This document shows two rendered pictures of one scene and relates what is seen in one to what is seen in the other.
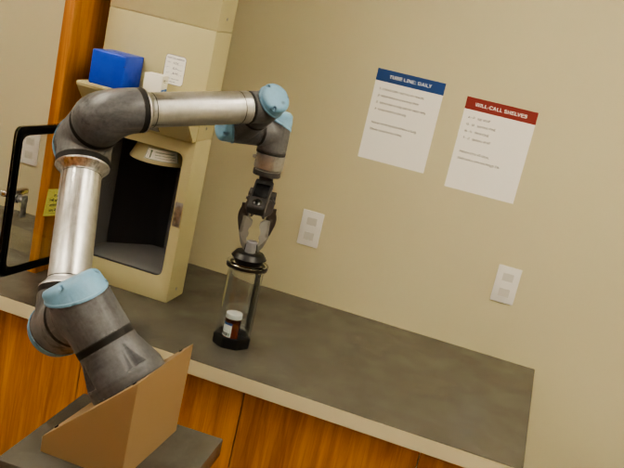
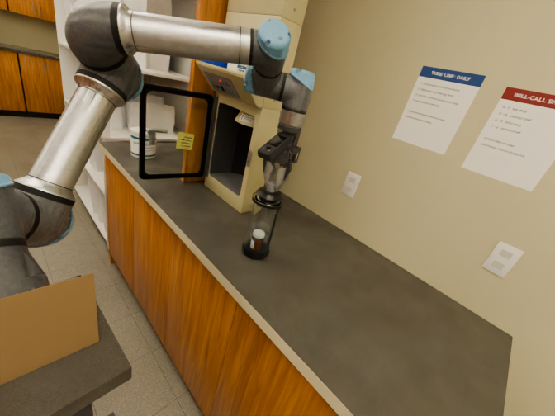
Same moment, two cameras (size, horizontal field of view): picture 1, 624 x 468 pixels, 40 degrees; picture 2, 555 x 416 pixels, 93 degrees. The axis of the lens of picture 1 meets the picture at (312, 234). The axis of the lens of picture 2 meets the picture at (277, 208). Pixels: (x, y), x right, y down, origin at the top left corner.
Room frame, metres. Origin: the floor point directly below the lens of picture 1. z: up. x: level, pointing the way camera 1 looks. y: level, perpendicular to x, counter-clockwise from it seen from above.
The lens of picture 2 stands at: (1.42, -0.23, 1.53)
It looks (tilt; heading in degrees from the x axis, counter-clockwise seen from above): 26 degrees down; 25
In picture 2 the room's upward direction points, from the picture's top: 15 degrees clockwise
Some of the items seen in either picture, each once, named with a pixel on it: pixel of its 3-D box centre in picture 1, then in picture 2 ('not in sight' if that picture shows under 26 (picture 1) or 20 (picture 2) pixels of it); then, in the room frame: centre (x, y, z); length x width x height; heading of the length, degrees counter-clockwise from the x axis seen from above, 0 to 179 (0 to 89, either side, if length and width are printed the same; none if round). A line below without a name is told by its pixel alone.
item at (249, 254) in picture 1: (249, 253); (270, 191); (2.14, 0.15, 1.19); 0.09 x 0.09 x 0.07
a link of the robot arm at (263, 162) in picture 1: (267, 162); (291, 118); (2.16, 0.15, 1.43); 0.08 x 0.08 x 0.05
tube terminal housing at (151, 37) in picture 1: (158, 153); (255, 120); (2.48, 0.49, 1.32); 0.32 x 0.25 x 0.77; 76
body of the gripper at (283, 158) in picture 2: (263, 192); (286, 144); (2.17, 0.15, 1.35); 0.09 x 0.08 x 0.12; 2
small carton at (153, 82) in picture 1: (155, 84); (237, 62); (2.29, 0.49, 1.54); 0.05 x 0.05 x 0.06; 84
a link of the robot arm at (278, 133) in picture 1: (274, 132); (297, 91); (2.16, 0.15, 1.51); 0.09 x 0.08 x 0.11; 124
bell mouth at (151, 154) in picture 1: (162, 149); (255, 118); (2.45, 0.47, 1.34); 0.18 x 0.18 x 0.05
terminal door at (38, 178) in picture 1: (45, 197); (176, 136); (2.23, 0.72, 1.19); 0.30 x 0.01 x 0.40; 161
